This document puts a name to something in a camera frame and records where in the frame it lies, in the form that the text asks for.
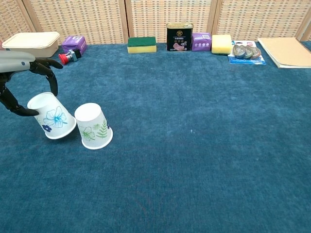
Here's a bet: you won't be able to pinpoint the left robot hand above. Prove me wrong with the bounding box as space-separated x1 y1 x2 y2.
0 51 64 117

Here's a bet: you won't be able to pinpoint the white cup blue flower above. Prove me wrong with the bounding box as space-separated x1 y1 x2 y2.
27 92 77 140

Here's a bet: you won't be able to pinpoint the white cup green leaves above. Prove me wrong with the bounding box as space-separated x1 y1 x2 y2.
74 103 114 150

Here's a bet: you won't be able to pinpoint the beige lidded takeaway container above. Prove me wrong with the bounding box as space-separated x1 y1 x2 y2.
1 32 60 58

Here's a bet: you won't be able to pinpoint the woven bamboo screen panel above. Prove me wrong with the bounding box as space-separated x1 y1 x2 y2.
125 0 218 44
21 0 129 46
215 0 309 42
0 0 34 43
300 14 311 42

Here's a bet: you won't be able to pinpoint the red emergency push button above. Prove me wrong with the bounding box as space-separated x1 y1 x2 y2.
58 49 81 65

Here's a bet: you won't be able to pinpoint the purple small carton box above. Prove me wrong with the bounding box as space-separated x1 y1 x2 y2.
191 32 213 52
61 35 87 55

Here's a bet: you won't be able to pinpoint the green and yellow sponge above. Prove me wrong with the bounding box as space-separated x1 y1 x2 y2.
127 36 157 54

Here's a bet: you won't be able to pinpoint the black luncheon meat can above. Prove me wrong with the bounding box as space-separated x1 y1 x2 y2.
166 23 194 52

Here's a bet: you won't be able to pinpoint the blue carpet mat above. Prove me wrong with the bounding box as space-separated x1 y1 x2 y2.
0 40 311 233

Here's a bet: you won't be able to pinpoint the plain yellow sponge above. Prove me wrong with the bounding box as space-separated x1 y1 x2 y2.
211 34 233 55

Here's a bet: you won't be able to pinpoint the blister pack of hooks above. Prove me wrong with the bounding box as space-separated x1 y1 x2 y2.
227 40 267 66

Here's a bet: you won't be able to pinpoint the brown spiral notebook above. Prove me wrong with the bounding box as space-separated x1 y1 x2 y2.
257 37 311 69

